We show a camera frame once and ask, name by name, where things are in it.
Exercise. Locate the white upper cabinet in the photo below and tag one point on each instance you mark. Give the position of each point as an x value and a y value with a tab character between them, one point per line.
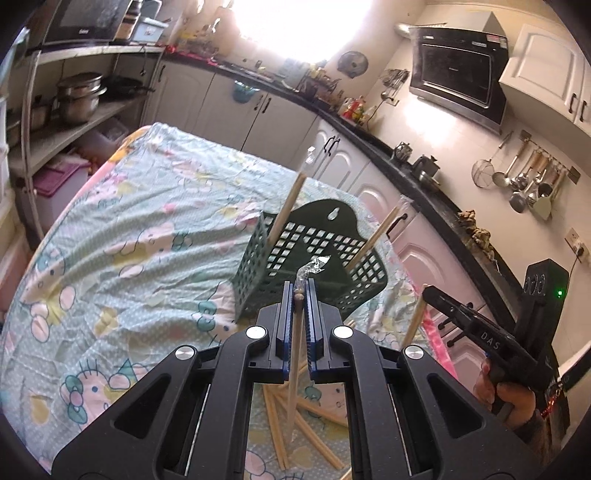
545	69

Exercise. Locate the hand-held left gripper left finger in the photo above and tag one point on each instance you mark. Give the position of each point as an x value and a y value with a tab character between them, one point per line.
286	323

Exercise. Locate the hanging metal utensils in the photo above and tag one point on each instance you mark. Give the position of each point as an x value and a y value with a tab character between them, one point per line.
396	83

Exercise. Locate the white lower kitchen cabinets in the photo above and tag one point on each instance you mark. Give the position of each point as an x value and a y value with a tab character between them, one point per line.
221	115

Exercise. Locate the stacked steel pots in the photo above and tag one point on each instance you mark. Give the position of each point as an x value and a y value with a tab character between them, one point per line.
78	99

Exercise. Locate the black kitchen countertop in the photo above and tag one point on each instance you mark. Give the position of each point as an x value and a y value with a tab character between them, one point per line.
415	180

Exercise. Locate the small blue hanging bin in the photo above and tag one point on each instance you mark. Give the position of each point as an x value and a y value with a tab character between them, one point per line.
243	92

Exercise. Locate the cartoon cat printed cloth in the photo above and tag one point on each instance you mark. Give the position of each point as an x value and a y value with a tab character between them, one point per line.
138	240

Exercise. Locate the black kettle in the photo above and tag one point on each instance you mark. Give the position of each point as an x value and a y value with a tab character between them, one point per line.
425	168

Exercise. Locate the black microwave oven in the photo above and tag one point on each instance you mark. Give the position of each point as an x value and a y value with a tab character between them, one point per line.
85	21

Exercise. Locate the person's right hand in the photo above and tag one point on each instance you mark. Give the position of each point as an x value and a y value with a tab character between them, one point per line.
519	404

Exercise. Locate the wall socket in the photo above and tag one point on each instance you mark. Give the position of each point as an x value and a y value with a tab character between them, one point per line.
577	240

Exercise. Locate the pink storage box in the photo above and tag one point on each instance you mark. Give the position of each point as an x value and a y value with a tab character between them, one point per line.
51	194

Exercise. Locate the bunch of wooden chopsticks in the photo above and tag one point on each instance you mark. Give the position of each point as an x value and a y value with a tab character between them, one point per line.
277	434

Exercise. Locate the black range hood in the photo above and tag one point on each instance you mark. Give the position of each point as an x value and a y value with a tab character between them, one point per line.
455	69

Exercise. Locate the black wok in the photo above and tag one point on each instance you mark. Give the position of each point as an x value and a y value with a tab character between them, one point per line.
122	86

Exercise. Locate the bright window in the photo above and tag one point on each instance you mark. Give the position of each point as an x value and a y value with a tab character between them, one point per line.
295	27

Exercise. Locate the wooden chopstick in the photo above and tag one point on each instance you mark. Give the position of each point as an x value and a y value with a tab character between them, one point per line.
374	240
288	203
414	323
291	401

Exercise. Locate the person's right forearm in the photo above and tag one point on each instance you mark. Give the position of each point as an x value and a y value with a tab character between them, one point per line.
535	434

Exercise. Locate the green plastic utensil basket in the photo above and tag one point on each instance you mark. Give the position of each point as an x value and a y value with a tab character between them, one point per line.
258	272

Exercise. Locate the row of hanging ladles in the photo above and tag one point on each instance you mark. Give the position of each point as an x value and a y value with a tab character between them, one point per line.
531	180

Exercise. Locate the group of condiment bottles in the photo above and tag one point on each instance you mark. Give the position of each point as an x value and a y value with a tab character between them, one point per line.
354	108

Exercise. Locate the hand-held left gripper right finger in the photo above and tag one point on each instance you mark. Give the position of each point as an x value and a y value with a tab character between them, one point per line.
313	323

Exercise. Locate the ginger root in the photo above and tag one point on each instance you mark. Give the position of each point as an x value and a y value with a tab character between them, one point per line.
475	230

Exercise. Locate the metal kitchen shelf rack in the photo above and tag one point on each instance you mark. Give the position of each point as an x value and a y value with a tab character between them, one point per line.
60	143

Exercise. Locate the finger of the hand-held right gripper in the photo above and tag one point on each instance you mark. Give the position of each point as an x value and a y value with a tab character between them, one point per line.
448	307

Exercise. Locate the blue plastic box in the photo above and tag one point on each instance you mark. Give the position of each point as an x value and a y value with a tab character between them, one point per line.
152	28

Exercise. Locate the small steel pot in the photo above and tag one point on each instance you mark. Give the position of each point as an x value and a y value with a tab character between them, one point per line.
40	113

